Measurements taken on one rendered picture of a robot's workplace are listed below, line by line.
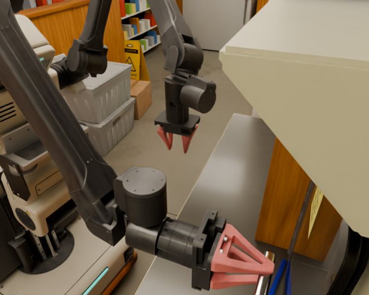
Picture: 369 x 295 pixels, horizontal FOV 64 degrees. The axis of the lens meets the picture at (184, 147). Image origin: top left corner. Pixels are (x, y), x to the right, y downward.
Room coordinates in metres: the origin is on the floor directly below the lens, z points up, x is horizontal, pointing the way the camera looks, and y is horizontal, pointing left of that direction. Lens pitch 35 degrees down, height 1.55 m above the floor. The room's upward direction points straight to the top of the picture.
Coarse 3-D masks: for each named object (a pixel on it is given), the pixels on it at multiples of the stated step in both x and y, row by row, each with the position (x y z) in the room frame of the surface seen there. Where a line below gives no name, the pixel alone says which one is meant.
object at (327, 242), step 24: (312, 192) 0.36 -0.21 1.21; (336, 216) 0.17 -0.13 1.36; (312, 240) 0.23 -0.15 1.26; (336, 240) 0.15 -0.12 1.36; (360, 240) 0.13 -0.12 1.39; (288, 264) 0.36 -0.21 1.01; (312, 264) 0.19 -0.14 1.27; (336, 264) 0.13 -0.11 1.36; (288, 288) 0.27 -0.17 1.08; (312, 288) 0.15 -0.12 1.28; (336, 288) 0.12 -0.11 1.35
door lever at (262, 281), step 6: (270, 252) 0.25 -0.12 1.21; (270, 258) 0.24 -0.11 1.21; (258, 276) 0.21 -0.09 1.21; (264, 276) 0.21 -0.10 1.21; (270, 276) 0.21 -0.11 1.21; (258, 282) 0.21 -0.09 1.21; (264, 282) 0.21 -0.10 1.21; (270, 282) 0.21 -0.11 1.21; (258, 288) 0.20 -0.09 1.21; (264, 288) 0.20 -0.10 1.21; (258, 294) 0.19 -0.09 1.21; (264, 294) 0.19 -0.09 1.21
